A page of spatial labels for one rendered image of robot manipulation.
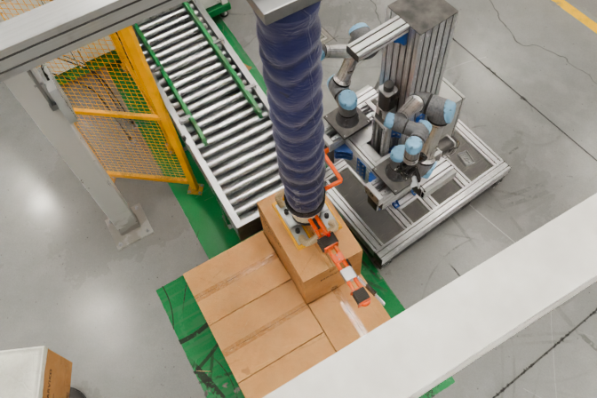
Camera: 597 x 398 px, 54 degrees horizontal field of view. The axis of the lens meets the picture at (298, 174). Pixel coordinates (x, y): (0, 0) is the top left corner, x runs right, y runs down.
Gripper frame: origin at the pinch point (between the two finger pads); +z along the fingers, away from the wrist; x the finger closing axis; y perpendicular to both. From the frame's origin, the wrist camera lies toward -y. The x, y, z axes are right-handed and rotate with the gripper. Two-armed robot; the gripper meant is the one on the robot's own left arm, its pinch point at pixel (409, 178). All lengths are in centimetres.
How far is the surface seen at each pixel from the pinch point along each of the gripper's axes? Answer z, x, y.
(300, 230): 44, -27, 52
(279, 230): 58, -40, 59
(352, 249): 58, -5, 31
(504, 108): 152, -58, -177
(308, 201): 7, -23, 47
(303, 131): -58, -22, 47
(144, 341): 152, -67, 167
